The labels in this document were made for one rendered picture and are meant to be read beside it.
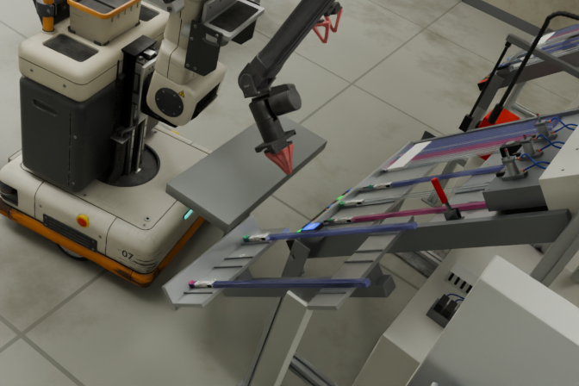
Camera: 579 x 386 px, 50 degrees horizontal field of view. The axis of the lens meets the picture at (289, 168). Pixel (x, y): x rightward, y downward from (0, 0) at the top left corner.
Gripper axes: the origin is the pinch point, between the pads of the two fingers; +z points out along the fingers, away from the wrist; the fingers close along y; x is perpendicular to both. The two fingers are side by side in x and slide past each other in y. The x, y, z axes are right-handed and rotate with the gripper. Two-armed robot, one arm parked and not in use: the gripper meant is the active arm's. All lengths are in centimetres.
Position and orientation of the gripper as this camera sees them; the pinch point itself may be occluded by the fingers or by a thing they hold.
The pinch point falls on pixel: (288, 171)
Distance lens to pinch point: 160.0
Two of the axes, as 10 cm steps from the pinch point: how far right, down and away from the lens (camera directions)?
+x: -7.3, 1.3, 6.7
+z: 3.7, 9.0, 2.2
